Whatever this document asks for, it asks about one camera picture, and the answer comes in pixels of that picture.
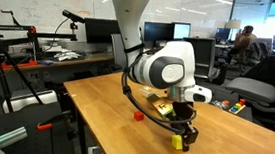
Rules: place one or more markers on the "silver metal tube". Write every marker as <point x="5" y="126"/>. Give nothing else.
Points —
<point x="10" y="137"/>

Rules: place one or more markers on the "black computer monitor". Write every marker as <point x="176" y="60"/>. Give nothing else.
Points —
<point x="223" y="34"/>
<point x="158" y="30"/>

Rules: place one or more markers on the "seated person in tan shirt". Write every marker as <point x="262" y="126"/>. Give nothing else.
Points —
<point x="244" y="42"/>

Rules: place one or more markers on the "long wooden desk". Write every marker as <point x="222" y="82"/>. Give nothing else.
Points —
<point x="79" y="59"/>

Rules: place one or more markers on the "red cube block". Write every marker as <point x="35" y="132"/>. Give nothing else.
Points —
<point x="138" y="116"/>

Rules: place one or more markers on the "small colourful plastic toy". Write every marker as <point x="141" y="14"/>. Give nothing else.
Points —
<point x="222" y="104"/>

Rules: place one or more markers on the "large black monitor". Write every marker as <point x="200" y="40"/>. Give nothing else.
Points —
<point x="99" y="31"/>

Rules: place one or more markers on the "black mesh office chair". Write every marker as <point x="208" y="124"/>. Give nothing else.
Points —
<point x="212" y="60"/>

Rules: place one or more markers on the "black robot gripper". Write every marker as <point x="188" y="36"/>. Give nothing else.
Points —
<point x="183" y="112"/>

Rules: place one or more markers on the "yellow cube block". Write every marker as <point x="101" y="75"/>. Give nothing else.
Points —
<point x="177" y="142"/>

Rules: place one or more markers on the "beige lampshade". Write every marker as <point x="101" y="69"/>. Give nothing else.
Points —
<point x="233" y="24"/>

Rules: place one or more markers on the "tan wrist camera mount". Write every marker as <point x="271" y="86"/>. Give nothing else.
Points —
<point x="163" y="107"/>

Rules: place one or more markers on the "low black table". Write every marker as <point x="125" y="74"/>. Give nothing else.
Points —
<point x="248" y="113"/>

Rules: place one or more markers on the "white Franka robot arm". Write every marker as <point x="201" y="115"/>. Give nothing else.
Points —
<point x="165" y="69"/>

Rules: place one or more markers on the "red flat tool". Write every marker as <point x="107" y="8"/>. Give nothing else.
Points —
<point x="19" y="65"/>

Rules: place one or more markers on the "white papers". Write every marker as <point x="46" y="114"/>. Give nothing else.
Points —
<point x="66" y="55"/>

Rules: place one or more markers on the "orange clamp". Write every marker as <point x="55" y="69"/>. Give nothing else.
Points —
<point x="44" y="126"/>

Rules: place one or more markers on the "lit computer monitor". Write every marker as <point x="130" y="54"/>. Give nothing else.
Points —
<point x="181" y="31"/>

